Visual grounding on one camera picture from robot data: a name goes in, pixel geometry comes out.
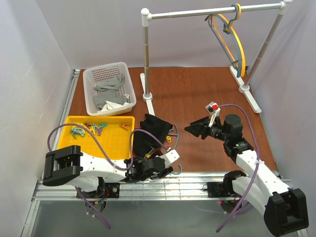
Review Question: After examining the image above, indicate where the black underwear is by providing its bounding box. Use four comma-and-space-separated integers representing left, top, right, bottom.
132, 113, 174, 158

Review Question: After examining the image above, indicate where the teal clothespin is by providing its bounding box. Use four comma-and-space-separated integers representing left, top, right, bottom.
71, 126, 85, 139

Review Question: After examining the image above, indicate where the grey cloth in basket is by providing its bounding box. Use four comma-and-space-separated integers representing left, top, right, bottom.
93, 75, 125, 110

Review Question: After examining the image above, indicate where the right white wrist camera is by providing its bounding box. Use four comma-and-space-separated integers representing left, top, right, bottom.
205, 101, 221, 127

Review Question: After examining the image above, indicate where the aluminium rail frame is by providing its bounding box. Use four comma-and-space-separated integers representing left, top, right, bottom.
21, 69, 309, 237

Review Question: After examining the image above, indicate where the grey-blue plastic hanger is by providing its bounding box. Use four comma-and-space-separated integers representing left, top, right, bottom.
204, 4, 244, 78

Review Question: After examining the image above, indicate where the yellow plastic hanger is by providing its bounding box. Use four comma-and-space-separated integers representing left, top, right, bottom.
208, 3, 246, 77

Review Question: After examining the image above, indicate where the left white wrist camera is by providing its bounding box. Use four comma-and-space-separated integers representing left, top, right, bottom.
159, 146, 180, 168

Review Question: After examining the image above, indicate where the white metal clothes rack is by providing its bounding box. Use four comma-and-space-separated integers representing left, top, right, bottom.
140, 0, 292, 115

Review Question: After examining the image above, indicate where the teal plastic hanger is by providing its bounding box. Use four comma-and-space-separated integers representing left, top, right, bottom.
148, 123, 183, 175

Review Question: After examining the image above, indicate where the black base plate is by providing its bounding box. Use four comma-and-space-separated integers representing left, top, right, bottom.
79, 183, 120, 199
206, 182, 240, 198

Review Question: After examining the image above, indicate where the purple clothespin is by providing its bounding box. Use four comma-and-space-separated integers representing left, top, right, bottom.
84, 123, 108, 136

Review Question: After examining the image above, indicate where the white cloth in basket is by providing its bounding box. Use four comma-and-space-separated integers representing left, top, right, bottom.
101, 93, 131, 112

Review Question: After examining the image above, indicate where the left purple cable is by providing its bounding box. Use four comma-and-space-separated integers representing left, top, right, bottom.
47, 123, 171, 230

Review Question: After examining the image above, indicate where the purple cable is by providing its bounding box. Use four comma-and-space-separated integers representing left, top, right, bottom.
216, 103, 260, 233
47, 123, 171, 230

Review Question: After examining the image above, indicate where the yellow plastic tray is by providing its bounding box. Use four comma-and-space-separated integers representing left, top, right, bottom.
57, 116, 135, 160

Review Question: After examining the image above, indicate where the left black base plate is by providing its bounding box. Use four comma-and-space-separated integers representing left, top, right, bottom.
79, 183, 120, 199

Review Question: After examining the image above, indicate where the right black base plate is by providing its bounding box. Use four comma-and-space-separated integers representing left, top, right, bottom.
206, 182, 240, 198

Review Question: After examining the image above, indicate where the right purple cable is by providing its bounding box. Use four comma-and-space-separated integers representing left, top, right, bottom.
216, 103, 260, 233

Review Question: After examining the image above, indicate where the orange clothespin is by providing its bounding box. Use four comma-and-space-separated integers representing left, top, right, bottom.
119, 123, 131, 131

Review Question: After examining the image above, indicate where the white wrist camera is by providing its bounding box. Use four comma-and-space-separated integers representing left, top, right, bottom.
205, 101, 221, 127
159, 146, 180, 168

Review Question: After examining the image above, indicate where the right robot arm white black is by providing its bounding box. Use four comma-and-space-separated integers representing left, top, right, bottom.
185, 114, 309, 237

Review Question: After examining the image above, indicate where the pale yellow clothespin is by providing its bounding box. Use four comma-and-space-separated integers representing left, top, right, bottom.
75, 122, 88, 129

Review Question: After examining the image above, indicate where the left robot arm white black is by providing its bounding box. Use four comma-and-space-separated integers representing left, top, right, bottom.
42, 145, 180, 194

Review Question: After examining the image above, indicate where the white plastic laundry basket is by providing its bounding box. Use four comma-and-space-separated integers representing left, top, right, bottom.
83, 62, 136, 116

